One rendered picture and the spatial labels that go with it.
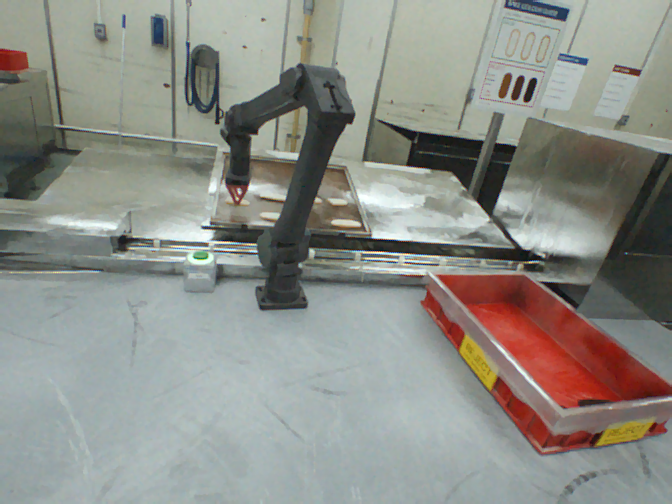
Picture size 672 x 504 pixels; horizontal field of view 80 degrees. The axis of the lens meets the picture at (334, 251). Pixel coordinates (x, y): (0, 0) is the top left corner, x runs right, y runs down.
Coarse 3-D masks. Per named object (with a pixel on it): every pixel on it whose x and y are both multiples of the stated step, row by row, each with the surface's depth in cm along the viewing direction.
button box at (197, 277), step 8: (216, 256) 100; (184, 264) 93; (192, 264) 93; (200, 264) 94; (208, 264) 95; (184, 272) 94; (192, 272) 94; (200, 272) 94; (208, 272) 95; (216, 272) 103; (184, 280) 95; (192, 280) 95; (200, 280) 96; (208, 280) 96; (184, 288) 96; (192, 288) 96; (200, 288) 96; (208, 288) 97
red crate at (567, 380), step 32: (448, 320) 96; (480, 320) 105; (512, 320) 108; (512, 352) 95; (544, 352) 97; (544, 384) 86; (576, 384) 88; (512, 416) 75; (544, 448) 69; (576, 448) 71
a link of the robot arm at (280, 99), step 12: (288, 72) 73; (300, 72) 71; (288, 84) 74; (300, 84) 72; (264, 96) 90; (276, 96) 85; (288, 96) 77; (240, 108) 100; (252, 108) 96; (264, 108) 90; (276, 108) 86; (288, 108) 84; (240, 120) 101; (252, 120) 98; (264, 120) 96
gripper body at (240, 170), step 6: (234, 162) 111; (240, 162) 111; (246, 162) 112; (228, 168) 116; (234, 168) 112; (240, 168) 112; (246, 168) 113; (252, 168) 119; (228, 174) 113; (234, 174) 113; (240, 174) 113; (246, 174) 114; (228, 180) 112; (240, 180) 112; (246, 180) 112
